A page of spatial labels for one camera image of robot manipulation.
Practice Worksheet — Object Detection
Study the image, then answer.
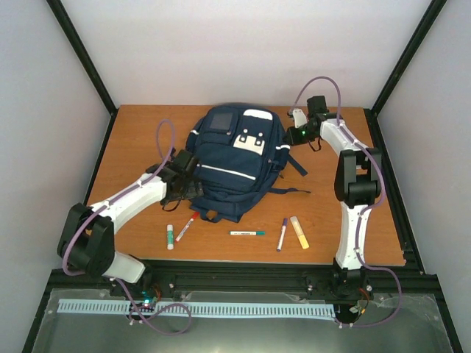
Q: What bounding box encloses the green capped marker pen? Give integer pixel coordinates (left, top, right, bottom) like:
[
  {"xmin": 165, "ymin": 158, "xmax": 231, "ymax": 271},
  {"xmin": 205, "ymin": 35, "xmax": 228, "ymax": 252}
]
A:
[{"xmin": 229, "ymin": 231, "xmax": 265, "ymax": 236}]

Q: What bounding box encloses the navy blue student backpack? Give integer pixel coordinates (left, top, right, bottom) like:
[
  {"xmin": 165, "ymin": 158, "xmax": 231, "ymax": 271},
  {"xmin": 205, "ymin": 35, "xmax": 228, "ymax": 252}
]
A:
[{"xmin": 185, "ymin": 103, "xmax": 308, "ymax": 223}]

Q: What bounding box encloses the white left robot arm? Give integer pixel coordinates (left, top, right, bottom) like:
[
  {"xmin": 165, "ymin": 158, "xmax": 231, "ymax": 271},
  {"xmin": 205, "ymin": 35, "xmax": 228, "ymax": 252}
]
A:
[{"xmin": 57, "ymin": 150, "xmax": 202, "ymax": 296}]

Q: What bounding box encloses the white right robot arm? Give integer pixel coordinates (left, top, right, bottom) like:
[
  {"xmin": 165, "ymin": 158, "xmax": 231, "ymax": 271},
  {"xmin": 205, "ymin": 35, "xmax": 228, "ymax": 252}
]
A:
[{"xmin": 286, "ymin": 96, "xmax": 384, "ymax": 271}]

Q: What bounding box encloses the red marker pen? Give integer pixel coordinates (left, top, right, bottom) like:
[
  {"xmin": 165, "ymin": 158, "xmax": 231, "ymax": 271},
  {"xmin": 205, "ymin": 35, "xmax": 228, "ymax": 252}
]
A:
[{"xmin": 175, "ymin": 212, "xmax": 199, "ymax": 243}]

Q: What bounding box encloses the white glue stick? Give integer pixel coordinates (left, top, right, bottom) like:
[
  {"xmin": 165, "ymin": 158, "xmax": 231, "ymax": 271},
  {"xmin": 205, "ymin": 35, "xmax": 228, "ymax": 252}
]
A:
[{"xmin": 166, "ymin": 224, "xmax": 174, "ymax": 250}]

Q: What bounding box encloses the yellow highlighter pen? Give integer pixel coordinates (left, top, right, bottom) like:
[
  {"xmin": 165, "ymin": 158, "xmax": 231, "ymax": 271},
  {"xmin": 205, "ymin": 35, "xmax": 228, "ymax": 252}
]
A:
[{"xmin": 290, "ymin": 216, "xmax": 309, "ymax": 250}]

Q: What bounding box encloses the purple marker pen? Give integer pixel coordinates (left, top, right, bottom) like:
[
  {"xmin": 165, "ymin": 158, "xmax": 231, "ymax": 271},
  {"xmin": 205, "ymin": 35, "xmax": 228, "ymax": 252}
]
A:
[{"xmin": 276, "ymin": 218, "xmax": 288, "ymax": 252}]

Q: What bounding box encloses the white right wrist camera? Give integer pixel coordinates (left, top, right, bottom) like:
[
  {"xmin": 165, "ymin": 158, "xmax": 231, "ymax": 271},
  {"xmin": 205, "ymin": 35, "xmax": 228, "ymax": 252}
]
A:
[{"xmin": 288, "ymin": 108, "xmax": 308, "ymax": 128}]

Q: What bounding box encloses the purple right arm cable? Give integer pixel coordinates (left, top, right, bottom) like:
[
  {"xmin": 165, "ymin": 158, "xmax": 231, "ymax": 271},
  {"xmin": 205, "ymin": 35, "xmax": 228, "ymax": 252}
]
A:
[{"xmin": 294, "ymin": 76, "xmax": 403, "ymax": 329}]

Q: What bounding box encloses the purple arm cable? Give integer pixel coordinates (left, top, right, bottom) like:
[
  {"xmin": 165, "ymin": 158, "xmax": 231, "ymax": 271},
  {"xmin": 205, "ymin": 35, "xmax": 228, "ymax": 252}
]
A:
[
  {"xmin": 294, "ymin": 76, "xmax": 403, "ymax": 329},
  {"xmin": 60, "ymin": 118, "xmax": 193, "ymax": 336}
]

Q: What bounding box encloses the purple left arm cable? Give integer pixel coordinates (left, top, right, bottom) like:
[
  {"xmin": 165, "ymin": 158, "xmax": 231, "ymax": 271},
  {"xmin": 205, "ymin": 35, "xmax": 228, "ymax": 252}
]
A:
[{"xmin": 60, "ymin": 118, "xmax": 193, "ymax": 336}]

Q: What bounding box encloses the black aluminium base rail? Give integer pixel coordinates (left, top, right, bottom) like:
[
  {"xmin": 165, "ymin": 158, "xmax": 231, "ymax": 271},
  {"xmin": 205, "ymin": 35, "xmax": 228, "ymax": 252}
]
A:
[{"xmin": 43, "ymin": 257, "xmax": 442, "ymax": 302}]

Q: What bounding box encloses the light blue slotted cable duct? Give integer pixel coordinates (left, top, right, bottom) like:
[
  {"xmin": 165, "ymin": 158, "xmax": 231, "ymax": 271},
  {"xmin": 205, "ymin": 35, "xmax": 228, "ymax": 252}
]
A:
[{"xmin": 56, "ymin": 299, "xmax": 336, "ymax": 321}]

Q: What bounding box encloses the black right corner frame post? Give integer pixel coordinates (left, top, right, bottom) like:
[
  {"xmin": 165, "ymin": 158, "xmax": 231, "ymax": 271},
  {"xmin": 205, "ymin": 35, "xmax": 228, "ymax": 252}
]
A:
[{"xmin": 369, "ymin": 0, "xmax": 448, "ymax": 115}]

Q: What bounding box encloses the black corner frame post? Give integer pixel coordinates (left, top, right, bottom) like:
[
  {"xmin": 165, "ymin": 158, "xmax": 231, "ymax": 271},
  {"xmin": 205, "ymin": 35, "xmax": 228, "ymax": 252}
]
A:
[
  {"xmin": 45, "ymin": 0, "xmax": 118, "ymax": 115},
  {"xmin": 369, "ymin": 0, "xmax": 448, "ymax": 115}
]

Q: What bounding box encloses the black left corner frame post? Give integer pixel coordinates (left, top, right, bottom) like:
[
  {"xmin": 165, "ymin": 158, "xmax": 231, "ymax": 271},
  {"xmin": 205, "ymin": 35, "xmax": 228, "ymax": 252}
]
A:
[{"xmin": 45, "ymin": 0, "xmax": 118, "ymax": 115}]

